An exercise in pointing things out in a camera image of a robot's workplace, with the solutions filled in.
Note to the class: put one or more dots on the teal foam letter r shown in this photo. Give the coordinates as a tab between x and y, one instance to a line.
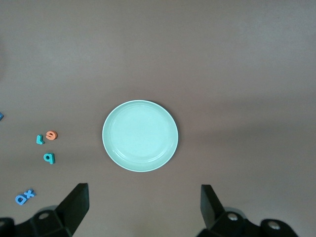
39	140

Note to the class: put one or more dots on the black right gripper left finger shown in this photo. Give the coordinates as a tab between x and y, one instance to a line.
71	209

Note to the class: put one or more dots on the blue foam letter D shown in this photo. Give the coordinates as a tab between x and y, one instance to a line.
20	199

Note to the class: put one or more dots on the teal foam letter p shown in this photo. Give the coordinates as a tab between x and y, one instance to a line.
49	158

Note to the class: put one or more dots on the blue foam letter x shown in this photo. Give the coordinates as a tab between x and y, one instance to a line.
30	193

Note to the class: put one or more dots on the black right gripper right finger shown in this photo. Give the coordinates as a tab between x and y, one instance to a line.
213	212

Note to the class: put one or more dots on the mint green plate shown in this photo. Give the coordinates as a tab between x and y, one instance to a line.
140	135

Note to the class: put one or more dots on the blue foam number 6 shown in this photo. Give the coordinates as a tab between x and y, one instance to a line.
1	116

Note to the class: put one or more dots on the orange foam letter e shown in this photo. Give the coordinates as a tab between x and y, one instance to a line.
51	135

